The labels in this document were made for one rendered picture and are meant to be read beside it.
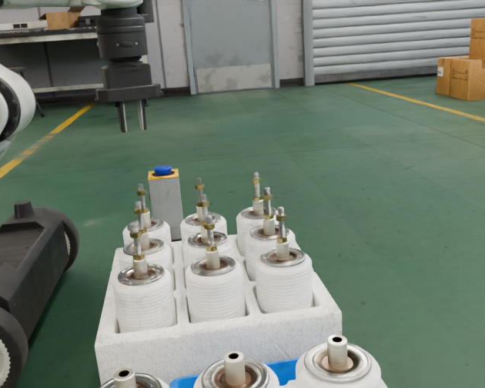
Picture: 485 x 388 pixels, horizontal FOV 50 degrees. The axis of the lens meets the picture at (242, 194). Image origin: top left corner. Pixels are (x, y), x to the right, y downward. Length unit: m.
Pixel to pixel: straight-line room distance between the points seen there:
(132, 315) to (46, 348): 0.41
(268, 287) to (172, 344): 0.18
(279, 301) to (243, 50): 5.18
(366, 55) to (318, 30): 0.62
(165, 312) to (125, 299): 0.07
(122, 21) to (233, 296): 0.51
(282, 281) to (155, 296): 0.20
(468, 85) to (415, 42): 2.04
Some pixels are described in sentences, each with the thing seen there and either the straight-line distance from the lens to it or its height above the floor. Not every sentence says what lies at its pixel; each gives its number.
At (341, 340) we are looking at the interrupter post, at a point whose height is 0.28.
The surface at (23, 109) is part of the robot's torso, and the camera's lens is 1.15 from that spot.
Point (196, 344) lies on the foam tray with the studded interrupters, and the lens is 0.85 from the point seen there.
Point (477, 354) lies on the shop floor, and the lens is 1.14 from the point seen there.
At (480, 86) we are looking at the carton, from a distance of 4.49.
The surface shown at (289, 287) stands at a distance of 0.86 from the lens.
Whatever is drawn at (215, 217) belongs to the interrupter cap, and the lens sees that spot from 1.09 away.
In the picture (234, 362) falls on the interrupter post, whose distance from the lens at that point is 0.59.
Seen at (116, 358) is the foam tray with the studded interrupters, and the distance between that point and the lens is 0.86.
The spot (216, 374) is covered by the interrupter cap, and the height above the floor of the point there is 0.25.
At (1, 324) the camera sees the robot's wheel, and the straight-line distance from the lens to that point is 1.03.
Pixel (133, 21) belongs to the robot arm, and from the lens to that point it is 1.00.
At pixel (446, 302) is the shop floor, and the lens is 1.30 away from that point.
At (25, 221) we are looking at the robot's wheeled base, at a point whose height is 0.21.
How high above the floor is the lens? 0.62
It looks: 17 degrees down
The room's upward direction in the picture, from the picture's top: 4 degrees counter-clockwise
